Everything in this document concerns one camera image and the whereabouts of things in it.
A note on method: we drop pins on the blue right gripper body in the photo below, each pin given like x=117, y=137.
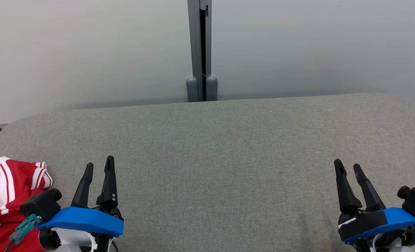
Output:
x=364, y=224

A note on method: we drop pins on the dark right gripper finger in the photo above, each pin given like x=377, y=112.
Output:
x=345, y=192
x=370, y=196

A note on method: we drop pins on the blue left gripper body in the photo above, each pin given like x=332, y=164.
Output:
x=88, y=220

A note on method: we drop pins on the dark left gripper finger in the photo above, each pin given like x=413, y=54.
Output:
x=83, y=190
x=108, y=189

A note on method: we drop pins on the red white basketball jersey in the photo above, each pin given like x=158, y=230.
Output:
x=16, y=178

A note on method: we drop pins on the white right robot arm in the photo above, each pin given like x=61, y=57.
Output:
x=403, y=249

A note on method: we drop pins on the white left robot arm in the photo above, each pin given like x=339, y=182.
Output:
x=67, y=249

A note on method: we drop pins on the grey fabric sofa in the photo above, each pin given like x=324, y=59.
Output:
x=221, y=157

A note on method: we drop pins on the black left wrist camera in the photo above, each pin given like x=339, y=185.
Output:
x=41, y=204

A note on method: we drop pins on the teal left camera connector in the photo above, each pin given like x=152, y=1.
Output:
x=25, y=227

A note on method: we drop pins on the grey cylindrical post foot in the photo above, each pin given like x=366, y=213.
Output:
x=212, y=88
x=192, y=89

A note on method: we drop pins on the grey partition frame post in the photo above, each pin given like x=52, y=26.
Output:
x=194, y=42

